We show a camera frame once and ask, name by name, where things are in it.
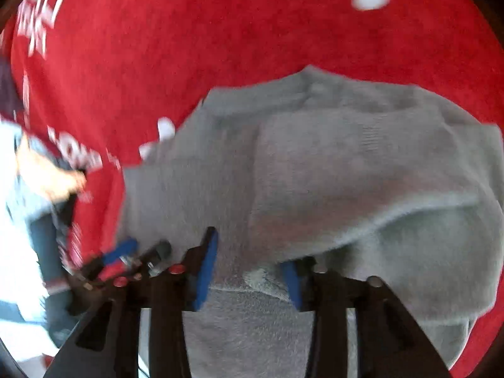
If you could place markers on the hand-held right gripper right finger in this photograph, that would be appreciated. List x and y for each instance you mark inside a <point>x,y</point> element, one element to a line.
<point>292,285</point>

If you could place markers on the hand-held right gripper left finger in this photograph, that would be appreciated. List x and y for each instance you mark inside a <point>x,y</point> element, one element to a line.
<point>205,271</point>

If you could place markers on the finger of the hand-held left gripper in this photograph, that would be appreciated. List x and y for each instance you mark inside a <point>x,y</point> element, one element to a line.
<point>120,251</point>
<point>157,252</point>

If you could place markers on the grey fleece garment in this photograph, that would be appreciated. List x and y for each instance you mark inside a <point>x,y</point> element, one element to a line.
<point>334,165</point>

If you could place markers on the person's left hand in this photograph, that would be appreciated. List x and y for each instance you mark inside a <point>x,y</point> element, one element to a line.
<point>51,173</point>

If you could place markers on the dark purple cloth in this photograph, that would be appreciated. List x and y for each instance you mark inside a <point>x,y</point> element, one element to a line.
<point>10,90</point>

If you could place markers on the red printed blanket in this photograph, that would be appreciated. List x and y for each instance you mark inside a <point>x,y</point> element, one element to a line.
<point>197,27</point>

